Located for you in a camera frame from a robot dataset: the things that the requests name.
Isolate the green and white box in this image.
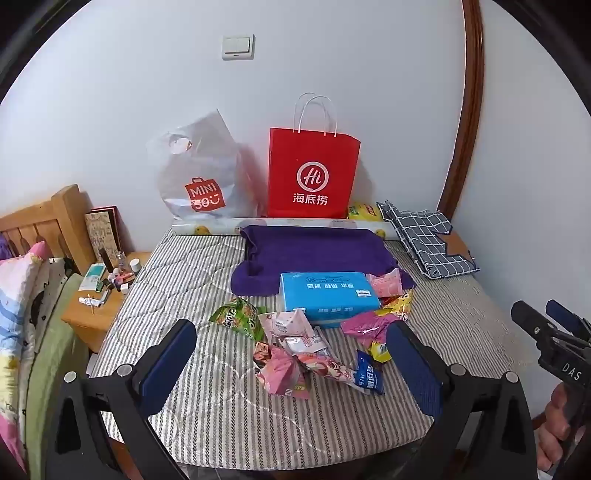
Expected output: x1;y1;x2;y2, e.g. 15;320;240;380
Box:
78;263;108;291

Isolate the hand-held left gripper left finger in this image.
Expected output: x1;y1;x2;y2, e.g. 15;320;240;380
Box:
46;318;199;480

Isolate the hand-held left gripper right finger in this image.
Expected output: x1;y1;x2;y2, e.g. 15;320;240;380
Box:
385;319;539;480

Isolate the person's right hand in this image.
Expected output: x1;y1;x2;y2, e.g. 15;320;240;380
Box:
537;383;578;472

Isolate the purple towel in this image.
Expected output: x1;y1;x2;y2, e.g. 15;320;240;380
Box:
230;224;416;296

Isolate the green snack packet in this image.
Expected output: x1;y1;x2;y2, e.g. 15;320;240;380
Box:
209;296;267;343

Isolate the translucent plastic bag red logo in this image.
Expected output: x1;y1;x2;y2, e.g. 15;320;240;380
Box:
147;109;262;220

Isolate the navy checked cloth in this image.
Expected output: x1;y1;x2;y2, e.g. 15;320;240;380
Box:
376;200;478;281

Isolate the brown wooden door frame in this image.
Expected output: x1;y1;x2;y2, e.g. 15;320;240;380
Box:
436;0;485;222

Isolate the blue tissue pack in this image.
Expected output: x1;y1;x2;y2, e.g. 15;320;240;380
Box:
278;271;382;329

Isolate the light pink snack packet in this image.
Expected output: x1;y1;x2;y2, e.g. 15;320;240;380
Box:
367;269;402;298

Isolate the blue cookie packet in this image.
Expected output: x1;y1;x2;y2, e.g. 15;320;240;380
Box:
353;350;386;395

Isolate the wooden headboard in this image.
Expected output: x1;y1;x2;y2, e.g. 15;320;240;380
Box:
0;185;95;273

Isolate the wooden nightstand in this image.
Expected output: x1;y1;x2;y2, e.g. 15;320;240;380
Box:
61;251;153;354

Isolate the white nougat packet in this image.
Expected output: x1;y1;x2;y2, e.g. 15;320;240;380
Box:
257;310;311;344
279;325;333;358

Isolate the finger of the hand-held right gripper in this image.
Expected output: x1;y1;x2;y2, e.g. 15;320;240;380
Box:
546;299;591;344
510;300;561;352

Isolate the magenta snack packet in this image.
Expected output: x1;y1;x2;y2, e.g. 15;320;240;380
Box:
341;310;400;344

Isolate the yellow snack bag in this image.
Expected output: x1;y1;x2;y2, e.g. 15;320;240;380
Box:
347;203;384;222

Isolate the printed notebook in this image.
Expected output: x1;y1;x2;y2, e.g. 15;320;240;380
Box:
85;207;125;273

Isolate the rolled printed mat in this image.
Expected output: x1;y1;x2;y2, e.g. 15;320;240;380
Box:
172;217;402;241

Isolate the white light switch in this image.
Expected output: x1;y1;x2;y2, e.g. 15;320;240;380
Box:
222;34;256;61

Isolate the long pink snack packet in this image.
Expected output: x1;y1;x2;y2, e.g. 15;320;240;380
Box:
295;352;358;384

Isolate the red paper bag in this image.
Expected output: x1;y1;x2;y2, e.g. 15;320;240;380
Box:
268;92;362;219

